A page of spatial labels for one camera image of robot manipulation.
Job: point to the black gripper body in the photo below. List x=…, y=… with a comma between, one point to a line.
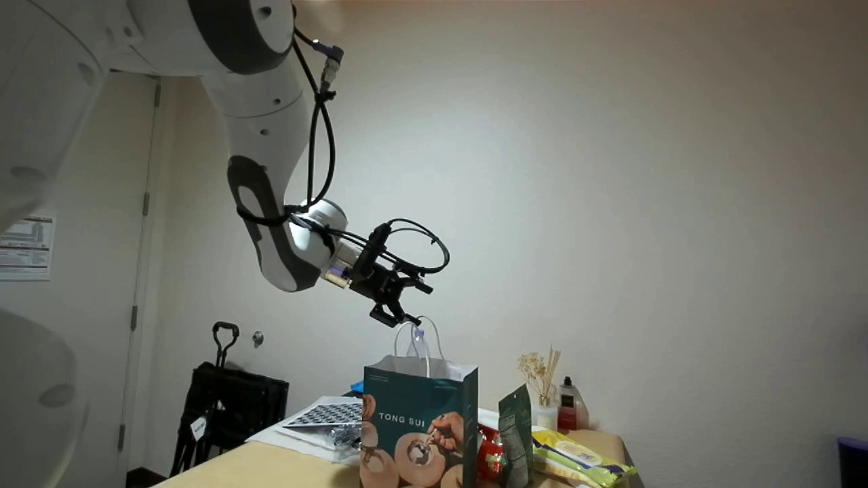
x=379, y=274

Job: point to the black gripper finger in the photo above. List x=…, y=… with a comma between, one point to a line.
x=417, y=283
x=393, y=316

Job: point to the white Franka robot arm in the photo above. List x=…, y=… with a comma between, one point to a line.
x=260, y=99

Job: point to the green donut print paper bag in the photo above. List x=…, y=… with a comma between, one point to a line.
x=416, y=435

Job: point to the clear plastic bag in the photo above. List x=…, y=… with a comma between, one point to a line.
x=347, y=441

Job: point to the red snack packet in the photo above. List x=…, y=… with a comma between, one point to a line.
x=489, y=451

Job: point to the dark green standing pouch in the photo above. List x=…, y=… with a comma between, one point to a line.
x=516, y=442

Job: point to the dark bottle with red label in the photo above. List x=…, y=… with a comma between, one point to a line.
x=566, y=407

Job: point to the yellow green packet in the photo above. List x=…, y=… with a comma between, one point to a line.
x=577, y=462

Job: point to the white door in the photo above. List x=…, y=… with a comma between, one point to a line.
x=118, y=361

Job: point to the dark blue box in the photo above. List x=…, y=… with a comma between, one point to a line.
x=855, y=462

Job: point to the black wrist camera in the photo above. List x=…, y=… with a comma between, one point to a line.
x=375, y=243

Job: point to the small metal wall hook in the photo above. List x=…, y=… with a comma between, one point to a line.
x=259, y=339

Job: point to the white paper wall notice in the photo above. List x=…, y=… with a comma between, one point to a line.
x=25, y=244

